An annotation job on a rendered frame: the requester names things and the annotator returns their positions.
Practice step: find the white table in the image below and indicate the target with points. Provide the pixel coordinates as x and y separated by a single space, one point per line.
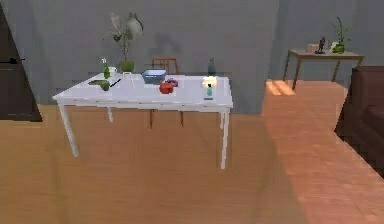
186 91

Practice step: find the beige box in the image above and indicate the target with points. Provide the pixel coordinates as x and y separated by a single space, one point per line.
312 48

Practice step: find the green apple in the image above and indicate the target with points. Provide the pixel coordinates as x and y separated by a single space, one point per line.
104 86

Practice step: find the small plant in green pot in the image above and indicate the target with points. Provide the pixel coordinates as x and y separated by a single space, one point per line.
339 41

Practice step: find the tall plant in green pot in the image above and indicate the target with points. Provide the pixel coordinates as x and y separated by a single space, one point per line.
127 40

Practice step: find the dark brown door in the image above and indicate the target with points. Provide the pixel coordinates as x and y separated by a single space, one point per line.
15 80

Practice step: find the black pen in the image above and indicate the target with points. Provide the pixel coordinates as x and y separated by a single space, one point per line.
115 82

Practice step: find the white cup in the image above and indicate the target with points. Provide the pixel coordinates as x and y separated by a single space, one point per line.
112 71

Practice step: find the teal spray bottle white top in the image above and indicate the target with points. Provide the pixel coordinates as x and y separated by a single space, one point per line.
209 87

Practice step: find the blue rectangular dish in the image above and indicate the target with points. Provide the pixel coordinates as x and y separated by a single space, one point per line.
154 75

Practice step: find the dark brown sofa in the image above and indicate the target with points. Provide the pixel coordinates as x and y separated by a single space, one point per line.
365 110

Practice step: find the green vase with white flower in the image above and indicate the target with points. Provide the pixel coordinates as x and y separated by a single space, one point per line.
106 70

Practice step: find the brown wooden side table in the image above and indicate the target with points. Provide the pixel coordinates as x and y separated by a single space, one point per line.
325 55

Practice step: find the black statuette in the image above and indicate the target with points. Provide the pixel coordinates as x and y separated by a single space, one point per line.
321 45

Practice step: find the brown wooden chair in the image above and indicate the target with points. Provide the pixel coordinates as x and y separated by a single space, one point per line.
164 63

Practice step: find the green flat plate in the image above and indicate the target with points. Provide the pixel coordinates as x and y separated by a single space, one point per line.
97 82

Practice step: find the red tomato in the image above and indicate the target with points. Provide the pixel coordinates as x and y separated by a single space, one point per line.
166 87

